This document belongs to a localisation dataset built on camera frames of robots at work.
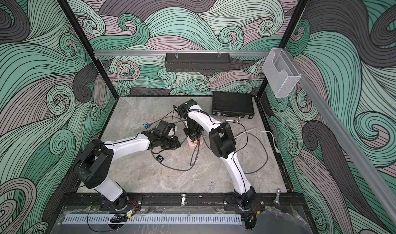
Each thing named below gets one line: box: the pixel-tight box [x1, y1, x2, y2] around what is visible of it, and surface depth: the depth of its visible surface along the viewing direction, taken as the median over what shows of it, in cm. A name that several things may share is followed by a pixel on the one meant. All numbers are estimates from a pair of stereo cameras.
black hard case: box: [211, 91, 255, 123], surface depth 109 cm
